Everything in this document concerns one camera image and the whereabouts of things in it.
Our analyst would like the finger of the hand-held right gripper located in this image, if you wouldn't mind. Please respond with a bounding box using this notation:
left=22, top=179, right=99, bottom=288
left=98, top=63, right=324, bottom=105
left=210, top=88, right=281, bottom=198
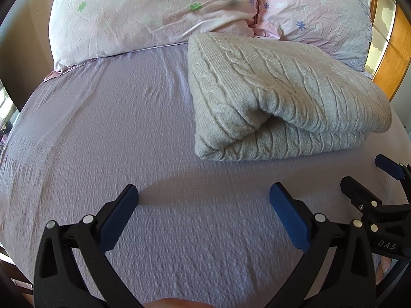
left=375, top=153, right=411, bottom=184
left=340, top=175, right=386, bottom=235

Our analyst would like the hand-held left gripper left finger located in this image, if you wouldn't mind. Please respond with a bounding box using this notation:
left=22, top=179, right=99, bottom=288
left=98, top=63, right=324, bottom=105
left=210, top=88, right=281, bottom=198
left=33, top=184, right=142, bottom=308

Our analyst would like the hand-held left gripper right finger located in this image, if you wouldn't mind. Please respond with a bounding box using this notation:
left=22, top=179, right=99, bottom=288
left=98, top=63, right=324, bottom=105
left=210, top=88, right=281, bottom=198
left=269, top=182, right=377, bottom=308

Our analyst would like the grey cable knit sweater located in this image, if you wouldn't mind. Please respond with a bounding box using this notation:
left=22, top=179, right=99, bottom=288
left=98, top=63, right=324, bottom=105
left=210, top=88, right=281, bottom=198
left=187, top=32, right=393, bottom=162

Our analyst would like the person's right hand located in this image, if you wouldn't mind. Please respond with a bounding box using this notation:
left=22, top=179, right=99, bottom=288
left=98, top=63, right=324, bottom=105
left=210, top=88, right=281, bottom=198
left=374, top=257, right=394, bottom=285

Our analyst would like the person's left hand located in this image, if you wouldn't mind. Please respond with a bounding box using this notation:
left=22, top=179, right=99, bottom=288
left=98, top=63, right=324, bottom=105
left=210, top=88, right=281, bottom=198
left=141, top=299, right=208, bottom=308

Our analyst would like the purple bed sheet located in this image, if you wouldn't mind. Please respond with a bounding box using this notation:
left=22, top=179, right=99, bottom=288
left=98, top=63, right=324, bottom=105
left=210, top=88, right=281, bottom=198
left=0, top=42, right=411, bottom=308

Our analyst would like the wooden headboard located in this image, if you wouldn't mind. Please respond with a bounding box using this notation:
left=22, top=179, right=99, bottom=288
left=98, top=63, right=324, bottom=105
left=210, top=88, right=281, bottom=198
left=363, top=0, right=411, bottom=101

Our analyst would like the pink floral pillow with tree print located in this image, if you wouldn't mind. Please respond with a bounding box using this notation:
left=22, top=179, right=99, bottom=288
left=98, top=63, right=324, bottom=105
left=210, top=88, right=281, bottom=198
left=48, top=0, right=261, bottom=74

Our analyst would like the wooden bed frame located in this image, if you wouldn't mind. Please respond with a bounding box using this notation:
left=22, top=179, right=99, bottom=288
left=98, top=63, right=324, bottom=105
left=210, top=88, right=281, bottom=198
left=0, top=245, right=36, bottom=308

